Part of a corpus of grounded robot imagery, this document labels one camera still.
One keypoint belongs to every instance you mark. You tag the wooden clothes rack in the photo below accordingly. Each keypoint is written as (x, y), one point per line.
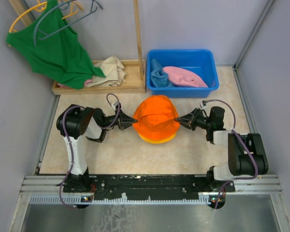
(134, 68)

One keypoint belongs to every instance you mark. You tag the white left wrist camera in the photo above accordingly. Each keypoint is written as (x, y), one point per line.
(115, 105)

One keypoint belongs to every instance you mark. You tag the green tank top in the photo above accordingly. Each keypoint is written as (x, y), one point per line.
(51, 47)

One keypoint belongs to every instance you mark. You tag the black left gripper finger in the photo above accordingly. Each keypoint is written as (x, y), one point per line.
(125, 117)
(127, 124)

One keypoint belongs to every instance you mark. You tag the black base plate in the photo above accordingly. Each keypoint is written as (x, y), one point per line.
(141, 188)

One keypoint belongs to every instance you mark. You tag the light blue bucket hat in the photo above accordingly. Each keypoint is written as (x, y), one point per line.
(158, 76)

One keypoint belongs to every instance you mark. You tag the aluminium frame rail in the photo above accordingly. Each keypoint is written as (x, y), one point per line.
(44, 189)

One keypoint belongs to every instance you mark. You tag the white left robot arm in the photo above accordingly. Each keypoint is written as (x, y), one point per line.
(77, 123)

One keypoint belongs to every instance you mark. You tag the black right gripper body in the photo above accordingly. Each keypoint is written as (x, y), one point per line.
(198, 121)

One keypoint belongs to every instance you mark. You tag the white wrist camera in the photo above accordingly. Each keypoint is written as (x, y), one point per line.
(115, 105)
(203, 104)

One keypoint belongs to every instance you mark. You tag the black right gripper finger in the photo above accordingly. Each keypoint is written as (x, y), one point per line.
(187, 117)
(184, 123)

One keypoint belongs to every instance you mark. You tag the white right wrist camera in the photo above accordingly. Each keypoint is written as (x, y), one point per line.
(203, 104)

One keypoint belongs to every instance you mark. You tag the beige folded cloth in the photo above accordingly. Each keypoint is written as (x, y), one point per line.
(113, 70)

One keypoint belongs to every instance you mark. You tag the orange bucket hat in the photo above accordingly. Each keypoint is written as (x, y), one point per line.
(156, 114)

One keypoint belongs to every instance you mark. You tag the orange clothes hanger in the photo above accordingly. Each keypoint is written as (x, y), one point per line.
(28, 13)

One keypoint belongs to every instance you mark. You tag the blue plastic bin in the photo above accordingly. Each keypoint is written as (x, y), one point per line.
(199, 61)

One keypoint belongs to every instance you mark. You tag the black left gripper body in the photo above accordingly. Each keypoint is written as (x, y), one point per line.
(112, 120)

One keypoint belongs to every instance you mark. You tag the pink cloth on rack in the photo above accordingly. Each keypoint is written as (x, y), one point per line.
(78, 87)

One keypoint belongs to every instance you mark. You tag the yellow bucket hat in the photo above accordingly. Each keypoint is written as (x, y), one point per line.
(158, 138)

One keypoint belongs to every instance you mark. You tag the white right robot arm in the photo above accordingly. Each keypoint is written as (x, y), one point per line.
(246, 154)

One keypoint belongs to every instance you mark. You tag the pink bucket hat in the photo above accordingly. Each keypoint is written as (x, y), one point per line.
(184, 78)

